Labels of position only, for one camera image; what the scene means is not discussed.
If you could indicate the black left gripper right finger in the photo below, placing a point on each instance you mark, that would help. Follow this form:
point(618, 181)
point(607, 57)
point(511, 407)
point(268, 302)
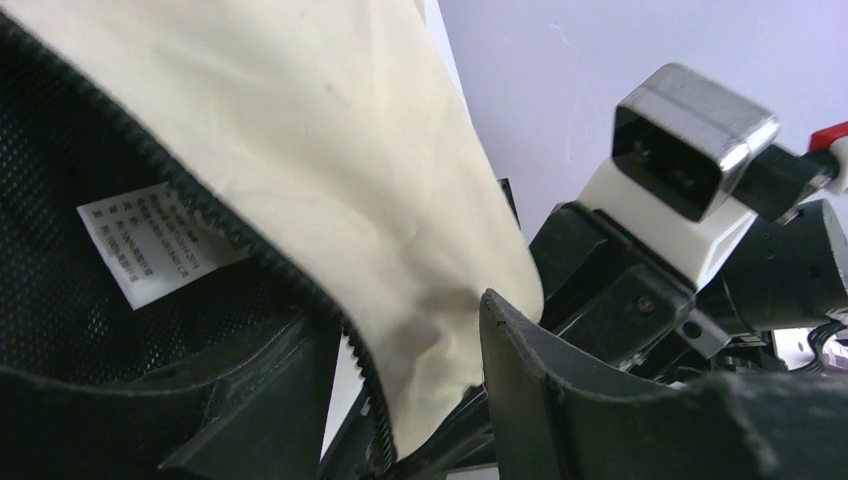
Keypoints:
point(559, 413)

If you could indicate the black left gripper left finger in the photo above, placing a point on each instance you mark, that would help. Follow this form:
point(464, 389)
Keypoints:
point(251, 407)

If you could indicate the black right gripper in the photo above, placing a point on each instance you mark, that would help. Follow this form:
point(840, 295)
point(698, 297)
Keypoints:
point(610, 296)

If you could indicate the beige zip jacket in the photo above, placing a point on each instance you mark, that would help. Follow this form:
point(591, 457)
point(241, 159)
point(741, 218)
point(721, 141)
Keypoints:
point(335, 132)

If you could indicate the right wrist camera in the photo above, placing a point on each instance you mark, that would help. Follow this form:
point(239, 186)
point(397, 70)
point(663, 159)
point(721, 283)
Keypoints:
point(693, 164)

